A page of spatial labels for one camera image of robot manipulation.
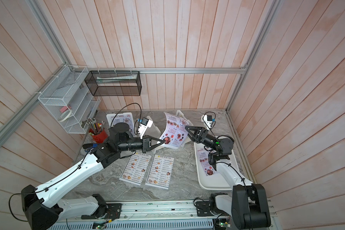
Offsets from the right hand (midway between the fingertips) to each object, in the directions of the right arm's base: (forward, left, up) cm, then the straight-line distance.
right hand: (184, 131), depth 67 cm
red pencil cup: (+11, +55, -23) cm, 60 cm away
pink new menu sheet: (+21, +36, -14) cm, 44 cm away
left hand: (-7, +10, -1) cm, 12 cm away
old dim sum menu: (-6, +29, -31) cm, 43 cm away
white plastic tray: (-12, -21, -35) cm, 43 cm away
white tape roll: (+13, +68, -4) cm, 69 cm away
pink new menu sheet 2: (-2, +4, +1) cm, 5 cm away
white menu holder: (+19, +48, -12) cm, 53 cm away
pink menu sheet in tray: (+6, -15, -33) cm, 37 cm away
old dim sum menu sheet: (-7, +13, -33) cm, 36 cm away
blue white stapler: (+7, +64, -29) cm, 70 cm away
